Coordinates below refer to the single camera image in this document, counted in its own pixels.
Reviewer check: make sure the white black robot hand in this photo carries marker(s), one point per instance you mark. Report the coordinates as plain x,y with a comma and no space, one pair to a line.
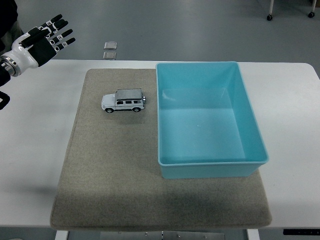
25,53

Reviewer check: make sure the white toy car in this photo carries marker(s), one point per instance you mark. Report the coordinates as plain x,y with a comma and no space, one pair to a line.
123,103

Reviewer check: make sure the blue plastic box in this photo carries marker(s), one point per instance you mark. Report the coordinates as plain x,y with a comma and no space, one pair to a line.
202,130

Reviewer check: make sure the person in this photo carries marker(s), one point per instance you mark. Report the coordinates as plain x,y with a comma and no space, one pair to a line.
7,15

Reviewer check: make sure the silver floor outlet plate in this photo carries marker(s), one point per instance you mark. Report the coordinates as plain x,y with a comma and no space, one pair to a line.
109,55
110,45

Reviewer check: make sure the beige felt mat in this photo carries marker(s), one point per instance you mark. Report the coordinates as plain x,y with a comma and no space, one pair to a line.
112,162

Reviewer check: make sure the white table leg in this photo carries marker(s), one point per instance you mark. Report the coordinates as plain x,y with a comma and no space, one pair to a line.
253,235
61,235

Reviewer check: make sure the white cart leg with caster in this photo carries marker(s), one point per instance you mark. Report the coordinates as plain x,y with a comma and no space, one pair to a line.
271,8
312,10

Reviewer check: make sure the black table control panel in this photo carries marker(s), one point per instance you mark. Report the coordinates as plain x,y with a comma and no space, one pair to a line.
301,232

